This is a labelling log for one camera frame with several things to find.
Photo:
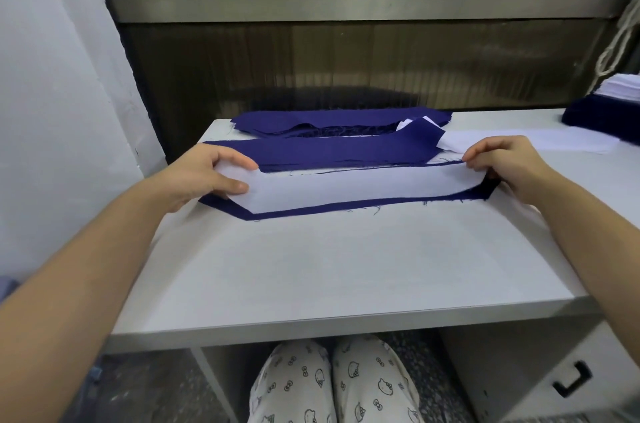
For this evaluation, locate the person's left hand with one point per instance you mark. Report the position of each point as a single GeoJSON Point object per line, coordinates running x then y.
{"type": "Point", "coordinates": [200, 173]}

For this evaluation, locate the person's right hand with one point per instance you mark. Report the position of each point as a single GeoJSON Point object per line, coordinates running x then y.
{"type": "Point", "coordinates": [515, 165]}

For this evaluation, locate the person's right thumb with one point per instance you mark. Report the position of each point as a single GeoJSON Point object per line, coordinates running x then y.
{"type": "Point", "coordinates": [480, 166]}

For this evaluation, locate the person's left thumb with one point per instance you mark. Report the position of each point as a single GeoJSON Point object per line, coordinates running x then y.
{"type": "Point", "coordinates": [231, 185]}

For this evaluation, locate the white interfacing strip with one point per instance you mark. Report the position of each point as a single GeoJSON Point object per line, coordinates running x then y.
{"type": "Point", "coordinates": [350, 188]}

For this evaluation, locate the person's left forearm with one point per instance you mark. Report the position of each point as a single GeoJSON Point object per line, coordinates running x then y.
{"type": "Point", "coordinates": [85, 283]}

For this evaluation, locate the person's right forearm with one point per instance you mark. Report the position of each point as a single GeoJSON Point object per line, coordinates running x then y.
{"type": "Point", "coordinates": [595, 258]}

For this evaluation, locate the navy fabric piece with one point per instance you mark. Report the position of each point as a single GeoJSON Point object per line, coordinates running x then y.
{"type": "Point", "coordinates": [280, 216]}
{"type": "Point", "coordinates": [340, 150]}

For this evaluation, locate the long white fabric strip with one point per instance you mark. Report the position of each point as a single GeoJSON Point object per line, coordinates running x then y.
{"type": "Point", "coordinates": [550, 140]}

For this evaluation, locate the small white fabric piece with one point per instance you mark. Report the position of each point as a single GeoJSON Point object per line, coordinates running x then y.
{"type": "Point", "coordinates": [412, 122]}

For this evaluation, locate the pile of navy fabric pieces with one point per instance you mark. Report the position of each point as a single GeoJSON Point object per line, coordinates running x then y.
{"type": "Point", "coordinates": [330, 120]}

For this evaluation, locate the white table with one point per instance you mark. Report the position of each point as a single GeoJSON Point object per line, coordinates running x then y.
{"type": "Point", "coordinates": [325, 268]}

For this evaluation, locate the stack of navy fabric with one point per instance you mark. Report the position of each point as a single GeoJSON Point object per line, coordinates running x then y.
{"type": "Point", "coordinates": [600, 115]}

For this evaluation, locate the stack of white fabric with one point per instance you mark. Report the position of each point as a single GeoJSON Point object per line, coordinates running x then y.
{"type": "Point", "coordinates": [622, 88]}

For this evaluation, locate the white drawer cabinet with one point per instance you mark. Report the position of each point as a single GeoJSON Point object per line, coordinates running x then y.
{"type": "Point", "coordinates": [525, 367]}

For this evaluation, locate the patterned white pajama trousers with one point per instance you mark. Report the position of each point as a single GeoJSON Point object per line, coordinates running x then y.
{"type": "Point", "coordinates": [330, 382]}

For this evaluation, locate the metal rail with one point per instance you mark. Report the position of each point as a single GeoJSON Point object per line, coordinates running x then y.
{"type": "Point", "coordinates": [350, 0]}

